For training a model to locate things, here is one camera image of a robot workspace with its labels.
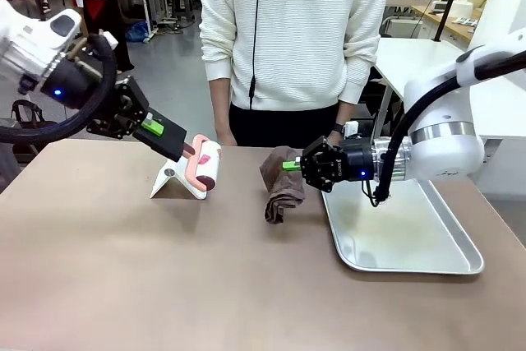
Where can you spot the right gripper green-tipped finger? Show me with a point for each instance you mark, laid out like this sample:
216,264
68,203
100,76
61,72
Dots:
324,178
322,149

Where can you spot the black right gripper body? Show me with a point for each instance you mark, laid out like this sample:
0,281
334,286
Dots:
353,162

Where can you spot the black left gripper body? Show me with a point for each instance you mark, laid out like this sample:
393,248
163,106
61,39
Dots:
131,100

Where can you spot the brown cloth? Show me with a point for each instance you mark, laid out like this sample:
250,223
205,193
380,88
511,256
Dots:
283,186

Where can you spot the pink paper scrap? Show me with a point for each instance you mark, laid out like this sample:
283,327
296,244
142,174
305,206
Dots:
204,159

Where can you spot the person's left forearm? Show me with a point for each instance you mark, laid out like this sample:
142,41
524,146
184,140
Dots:
345,112

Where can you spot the person's right forearm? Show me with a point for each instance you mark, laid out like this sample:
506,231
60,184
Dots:
220,104

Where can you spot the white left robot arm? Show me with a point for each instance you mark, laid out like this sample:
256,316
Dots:
29,51

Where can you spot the person's left hand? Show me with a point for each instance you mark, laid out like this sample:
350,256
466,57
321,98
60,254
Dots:
335,139

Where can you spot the person's right hand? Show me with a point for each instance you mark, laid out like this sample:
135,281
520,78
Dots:
227,138

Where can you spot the black wristwatch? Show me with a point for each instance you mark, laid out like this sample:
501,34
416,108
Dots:
339,127

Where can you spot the black trousers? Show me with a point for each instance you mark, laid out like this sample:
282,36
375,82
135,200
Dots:
279,125

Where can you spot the white folding stand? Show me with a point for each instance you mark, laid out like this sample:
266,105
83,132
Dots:
172,182

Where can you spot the blue plastic bag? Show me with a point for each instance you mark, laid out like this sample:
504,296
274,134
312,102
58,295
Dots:
137,32

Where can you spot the silver metal tray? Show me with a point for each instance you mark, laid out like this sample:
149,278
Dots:
411,240

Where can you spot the black stool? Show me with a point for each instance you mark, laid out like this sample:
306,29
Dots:
183,6

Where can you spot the white knit sweater torso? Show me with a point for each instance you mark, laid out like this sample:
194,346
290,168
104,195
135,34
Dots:
296,30

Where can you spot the light wooden workbench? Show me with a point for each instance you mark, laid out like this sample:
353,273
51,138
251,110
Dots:
448,24

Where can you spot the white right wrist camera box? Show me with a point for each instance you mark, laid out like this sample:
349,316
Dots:
352,129

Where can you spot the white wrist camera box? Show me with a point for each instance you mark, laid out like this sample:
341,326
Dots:
352,129
110,40

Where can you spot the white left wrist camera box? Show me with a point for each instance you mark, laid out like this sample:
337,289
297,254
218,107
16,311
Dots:
110,40

